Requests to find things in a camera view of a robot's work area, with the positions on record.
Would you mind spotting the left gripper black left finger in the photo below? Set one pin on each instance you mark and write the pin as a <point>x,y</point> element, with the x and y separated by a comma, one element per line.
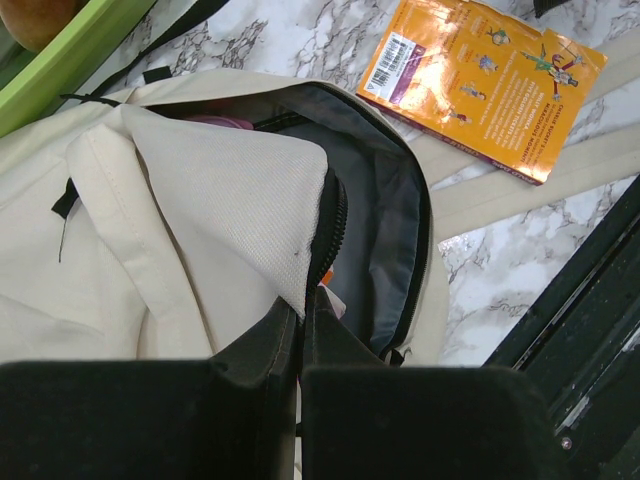
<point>230,416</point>

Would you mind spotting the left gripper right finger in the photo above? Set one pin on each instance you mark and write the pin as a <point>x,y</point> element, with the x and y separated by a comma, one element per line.
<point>364,419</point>

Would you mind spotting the beige canvas backpack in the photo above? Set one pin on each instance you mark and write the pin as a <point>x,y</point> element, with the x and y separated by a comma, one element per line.
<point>129,233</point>

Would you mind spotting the pink pencil case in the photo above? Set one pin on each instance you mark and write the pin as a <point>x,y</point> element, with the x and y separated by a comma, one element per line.
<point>221,121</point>

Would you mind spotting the orange yellow book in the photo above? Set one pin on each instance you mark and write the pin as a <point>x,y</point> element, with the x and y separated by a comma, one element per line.
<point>483,82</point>

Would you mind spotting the pink fairy book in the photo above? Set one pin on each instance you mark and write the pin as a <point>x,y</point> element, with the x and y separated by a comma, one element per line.
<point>338,306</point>

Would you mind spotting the orange treehouse book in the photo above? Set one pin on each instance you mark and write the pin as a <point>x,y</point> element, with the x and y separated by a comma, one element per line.
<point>327,277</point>

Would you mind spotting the green vegetable tray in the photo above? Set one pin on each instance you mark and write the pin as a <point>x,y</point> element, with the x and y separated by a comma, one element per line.
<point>32,83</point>

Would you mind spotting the brown mushroom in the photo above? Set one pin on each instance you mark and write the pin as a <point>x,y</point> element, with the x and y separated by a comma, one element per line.
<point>35,23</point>

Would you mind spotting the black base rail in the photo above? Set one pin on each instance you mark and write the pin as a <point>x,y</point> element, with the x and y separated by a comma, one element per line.
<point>579,345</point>

